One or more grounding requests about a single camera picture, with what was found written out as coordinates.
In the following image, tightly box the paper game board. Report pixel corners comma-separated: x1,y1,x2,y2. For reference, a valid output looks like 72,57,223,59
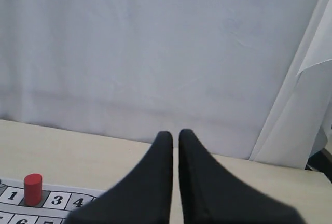
1,178,104,223

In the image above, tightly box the red cylinder game piece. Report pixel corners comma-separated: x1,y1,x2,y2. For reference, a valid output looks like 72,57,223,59
23,173,43,206

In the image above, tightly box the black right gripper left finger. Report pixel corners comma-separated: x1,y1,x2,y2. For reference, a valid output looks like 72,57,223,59
65,131,173,224

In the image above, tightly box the white backdrop curtain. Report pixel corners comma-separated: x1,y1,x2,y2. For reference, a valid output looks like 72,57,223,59
1,0,331,168

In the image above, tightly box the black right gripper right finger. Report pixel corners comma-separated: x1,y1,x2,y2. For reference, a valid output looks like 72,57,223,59
178,129,304,223

